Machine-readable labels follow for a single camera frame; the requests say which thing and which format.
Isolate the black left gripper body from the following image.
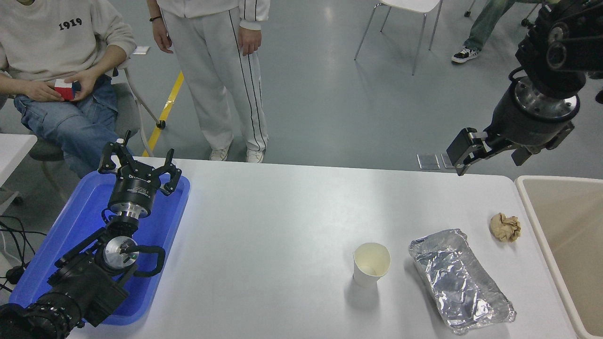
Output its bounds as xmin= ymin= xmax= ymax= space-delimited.
xmin=107 ymin=170 xmax=163 ymax=215

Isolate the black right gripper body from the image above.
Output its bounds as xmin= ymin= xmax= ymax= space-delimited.
xmin=485 ymin=84 xmax=579 ymax=149

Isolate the colourful puzzle cube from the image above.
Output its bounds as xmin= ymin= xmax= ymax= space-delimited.
xmin=54 ymin=79 xmax=81 ymax=102

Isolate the white paper cup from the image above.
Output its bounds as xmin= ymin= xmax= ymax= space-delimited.
xmin=353 ymin=242 xmax=391 ymax=289

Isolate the seated person's left hand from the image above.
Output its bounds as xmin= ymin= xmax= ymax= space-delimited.
xmin=64 ymin=70 xmax=101 ymax=102

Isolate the seated person's right hand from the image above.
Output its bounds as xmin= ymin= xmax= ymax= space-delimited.
xmin=23 ymin=80 xmax=65 ymax=103

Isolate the standing person's right hand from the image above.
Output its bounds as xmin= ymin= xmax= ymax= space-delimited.
xmin=151 ymin=19 xmax=173 ymax=54

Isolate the standing person's left hand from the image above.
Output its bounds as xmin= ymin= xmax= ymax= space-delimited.
xmin=237 ymin=26 xmax=262 ymax=57

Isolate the blue plastic tray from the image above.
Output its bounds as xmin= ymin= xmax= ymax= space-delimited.
xmin=9 ymin=170 xmax=191 ymax=326

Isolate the crumpled tan paper ball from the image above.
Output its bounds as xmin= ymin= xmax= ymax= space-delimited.
xmin=489 ymin=212 xmax=522 ymax=243

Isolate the large pale bin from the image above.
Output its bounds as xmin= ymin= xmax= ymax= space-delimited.
xmin=515 ymin=175 xmax=603 ymax=339

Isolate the office chair with casters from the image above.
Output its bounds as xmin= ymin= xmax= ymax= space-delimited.
xmin=464 ymin=0 xmax=542 ymax=27

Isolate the white side table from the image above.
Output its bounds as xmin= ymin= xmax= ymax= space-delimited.
xmin=0 ymin=133 xmax=38 ymax=215

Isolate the standing person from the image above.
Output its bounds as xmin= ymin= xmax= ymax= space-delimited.
xmin=147 ymin=0 xmax=271 ymax=163

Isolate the crumpled foil tray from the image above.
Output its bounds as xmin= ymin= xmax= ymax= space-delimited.
xmin=408 ymin=229 xmax=517 ymax=335

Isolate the seated person with cube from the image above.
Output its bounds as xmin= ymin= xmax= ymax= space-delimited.
xmin=0 ymin=0 xmax=137 ymax=178

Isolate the white chair with metal legs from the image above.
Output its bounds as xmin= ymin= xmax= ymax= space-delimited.
xmin=354 ymin=0 xmax=444 ymax=76

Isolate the grey chair with white frame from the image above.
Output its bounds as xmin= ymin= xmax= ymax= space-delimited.
xmin=29 ymin=56 xmax=167 ymax=203

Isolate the black cable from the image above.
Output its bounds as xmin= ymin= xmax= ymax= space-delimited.
xmin=0 ymin=215 xmax=48 ymax=292

